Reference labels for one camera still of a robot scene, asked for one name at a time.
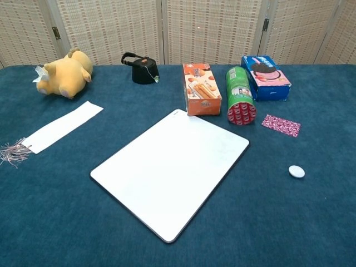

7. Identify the blue tablecloth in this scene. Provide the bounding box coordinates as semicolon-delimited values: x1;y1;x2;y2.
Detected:
0;63;356;267

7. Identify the green chips can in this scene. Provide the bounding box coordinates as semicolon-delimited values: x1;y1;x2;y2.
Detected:
225;66;258;126

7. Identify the white bookmark with tassel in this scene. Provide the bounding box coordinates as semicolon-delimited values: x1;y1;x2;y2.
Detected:
0;100;105;169

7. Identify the black teapot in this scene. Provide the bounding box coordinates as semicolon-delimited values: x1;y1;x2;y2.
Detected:
121;52;160;85

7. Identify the blue cookie box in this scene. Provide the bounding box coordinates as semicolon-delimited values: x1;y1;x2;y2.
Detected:
240;55;292;102

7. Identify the woven folding screen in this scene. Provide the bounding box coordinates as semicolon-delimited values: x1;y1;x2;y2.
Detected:
0;0;356;70

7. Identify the yellow plush toy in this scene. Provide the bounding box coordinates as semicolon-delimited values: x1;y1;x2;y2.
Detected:
32;47;93;100

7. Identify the orange egg roll box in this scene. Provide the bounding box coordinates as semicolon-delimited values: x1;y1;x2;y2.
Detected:
182;63;223;116

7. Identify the white magnetic board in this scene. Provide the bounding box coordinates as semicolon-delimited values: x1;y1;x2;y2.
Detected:
90;108;250;244

